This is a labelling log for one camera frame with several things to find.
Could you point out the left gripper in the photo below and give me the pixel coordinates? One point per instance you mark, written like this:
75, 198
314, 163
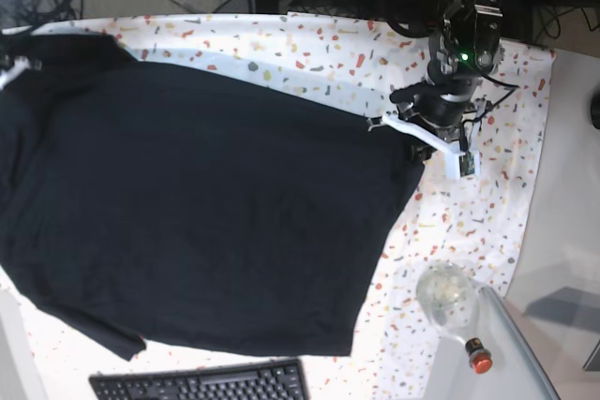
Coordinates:
437, 106

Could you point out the black keyboard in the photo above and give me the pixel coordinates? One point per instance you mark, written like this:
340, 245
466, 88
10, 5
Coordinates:
282, 379

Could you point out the clear glass bottle red cap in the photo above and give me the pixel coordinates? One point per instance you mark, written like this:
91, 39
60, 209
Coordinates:
451, 303

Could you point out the black t-shirt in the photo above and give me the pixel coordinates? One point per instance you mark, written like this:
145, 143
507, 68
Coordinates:
146, 201

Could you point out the terrazzo pattern table cloth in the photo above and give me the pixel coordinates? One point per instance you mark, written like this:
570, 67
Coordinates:
352, 65

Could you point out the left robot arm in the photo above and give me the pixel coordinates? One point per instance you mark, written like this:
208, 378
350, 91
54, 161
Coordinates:
463, 50

